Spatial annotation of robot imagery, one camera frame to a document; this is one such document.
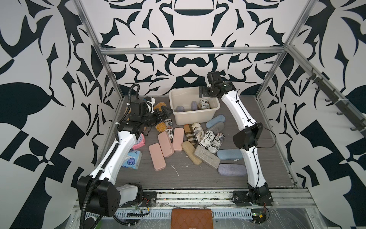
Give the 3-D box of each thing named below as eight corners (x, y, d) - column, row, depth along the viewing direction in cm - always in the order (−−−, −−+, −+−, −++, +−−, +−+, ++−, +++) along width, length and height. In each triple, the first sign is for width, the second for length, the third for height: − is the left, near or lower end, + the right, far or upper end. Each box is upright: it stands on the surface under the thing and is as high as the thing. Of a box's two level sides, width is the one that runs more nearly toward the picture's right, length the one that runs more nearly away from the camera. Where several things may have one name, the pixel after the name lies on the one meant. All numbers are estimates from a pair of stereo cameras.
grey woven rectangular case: (191, 158, 89) (192, 154, 84) (195, 148, 94) (196, 144, 89) (216, 169, 85) (219, 165, 80) (220, 158, 90) (222, 154, 84)
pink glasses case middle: (164, 159, 88) (163, 156, 85) (157, 136, 98) (156, 133, 95) (175, 155, 90) (175, 152, 87) (167, 133, 100) (166, 130, 97)
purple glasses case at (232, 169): (218, 175, 83) (219, 174, 81) (217, 165, 87) (218, 163, 84) (246, 175, 83) (248, 174, 81) (243, 165, 87) (245, 163, 84)
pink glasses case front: (154, 172, 84) (154, 171, 82) (147, 146, 94) (147, 145, 93) (167, 168, 86) (166, 166, 84) (158, 142, 96) (158, 141, 94)
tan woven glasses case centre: (196, 166, 85) (197, 164, 82) (181, 145, 94) (181, 143, 91) (203, 161, 87) (204, 159, 84) (187, 141, 95) (187, 139, 93)
